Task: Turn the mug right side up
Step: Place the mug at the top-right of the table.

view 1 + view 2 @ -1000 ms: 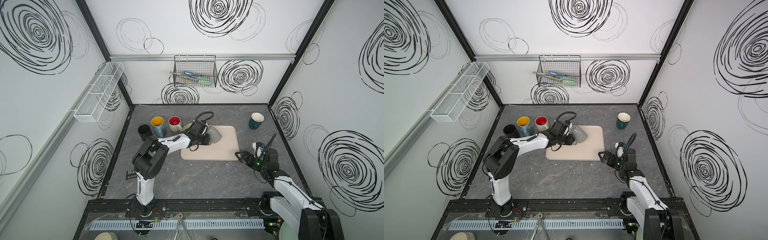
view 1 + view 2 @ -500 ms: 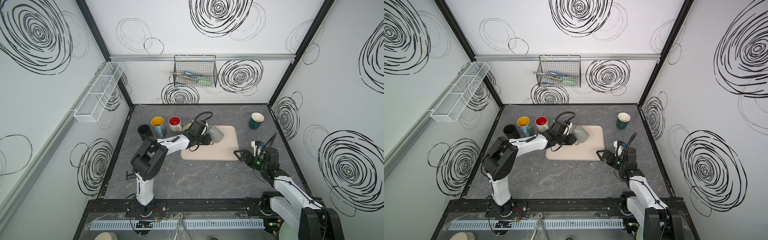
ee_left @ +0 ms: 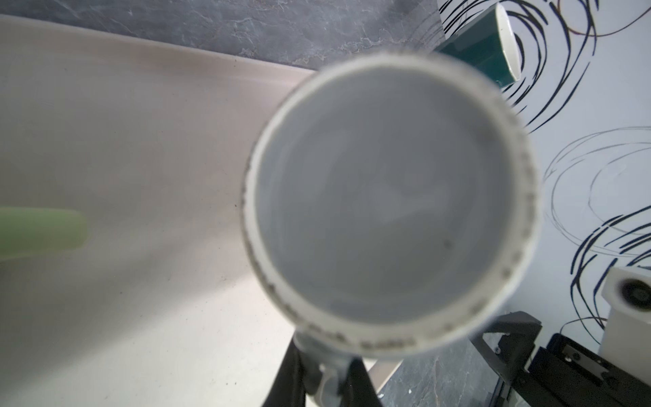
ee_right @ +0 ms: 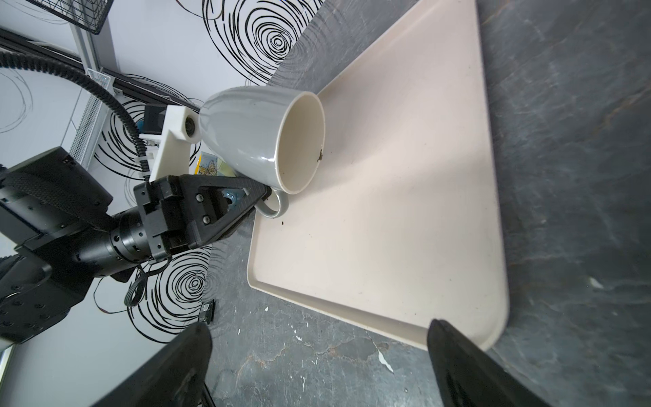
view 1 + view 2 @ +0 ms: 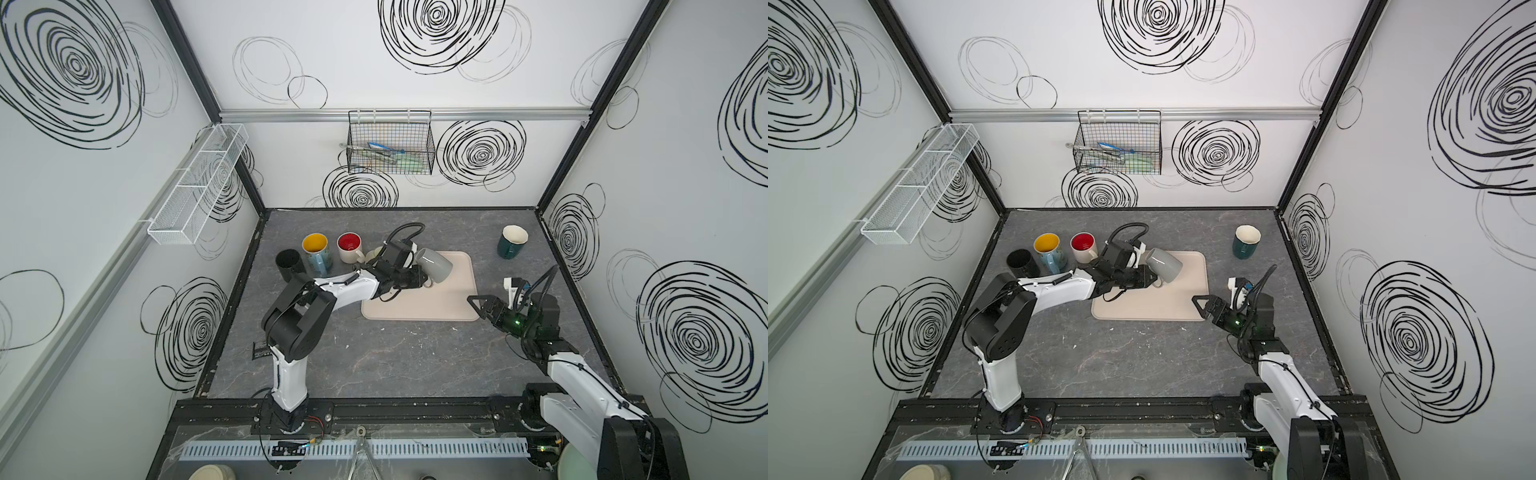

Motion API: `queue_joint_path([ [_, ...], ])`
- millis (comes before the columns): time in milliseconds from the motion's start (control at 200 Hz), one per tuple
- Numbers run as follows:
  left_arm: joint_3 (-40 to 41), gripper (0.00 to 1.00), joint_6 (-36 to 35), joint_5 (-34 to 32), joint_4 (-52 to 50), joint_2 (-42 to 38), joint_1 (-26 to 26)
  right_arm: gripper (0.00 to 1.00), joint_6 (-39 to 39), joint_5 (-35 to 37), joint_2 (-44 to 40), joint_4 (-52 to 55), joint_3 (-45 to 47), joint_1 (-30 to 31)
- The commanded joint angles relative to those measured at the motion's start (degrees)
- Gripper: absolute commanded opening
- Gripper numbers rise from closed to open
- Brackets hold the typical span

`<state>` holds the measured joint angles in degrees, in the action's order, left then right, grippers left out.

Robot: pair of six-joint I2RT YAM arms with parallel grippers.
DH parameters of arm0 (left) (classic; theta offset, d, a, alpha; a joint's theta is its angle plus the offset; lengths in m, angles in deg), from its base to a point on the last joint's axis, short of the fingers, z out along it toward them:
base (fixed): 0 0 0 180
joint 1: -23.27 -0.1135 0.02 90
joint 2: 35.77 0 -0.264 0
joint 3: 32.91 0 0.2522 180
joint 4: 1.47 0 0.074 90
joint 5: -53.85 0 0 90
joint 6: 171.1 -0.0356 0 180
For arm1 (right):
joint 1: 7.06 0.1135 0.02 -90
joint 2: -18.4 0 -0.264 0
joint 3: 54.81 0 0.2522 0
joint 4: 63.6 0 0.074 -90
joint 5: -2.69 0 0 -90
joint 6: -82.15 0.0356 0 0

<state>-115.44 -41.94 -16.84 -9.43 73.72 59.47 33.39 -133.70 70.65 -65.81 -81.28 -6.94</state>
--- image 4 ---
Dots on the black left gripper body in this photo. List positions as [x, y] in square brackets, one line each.
[167, 220]

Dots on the beige plastic tray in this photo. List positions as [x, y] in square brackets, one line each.
[401, 224]

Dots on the grey mug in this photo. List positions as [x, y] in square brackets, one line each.
[275, 136]

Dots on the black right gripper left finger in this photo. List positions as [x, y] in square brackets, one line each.
[175, 376]

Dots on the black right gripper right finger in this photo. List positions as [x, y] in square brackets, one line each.
[467, 376]

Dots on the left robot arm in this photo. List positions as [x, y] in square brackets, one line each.
[56, 214]

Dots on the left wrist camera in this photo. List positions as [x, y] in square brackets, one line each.
[170, 132]

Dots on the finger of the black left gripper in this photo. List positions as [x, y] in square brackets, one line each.
[213, 205]

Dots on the white mesh wall shelf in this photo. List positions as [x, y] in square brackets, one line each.
[88, 130]

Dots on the blue butterfly mug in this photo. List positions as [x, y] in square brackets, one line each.
[211, 165]

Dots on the black wire basket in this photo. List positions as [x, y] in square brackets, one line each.
[89, 15]

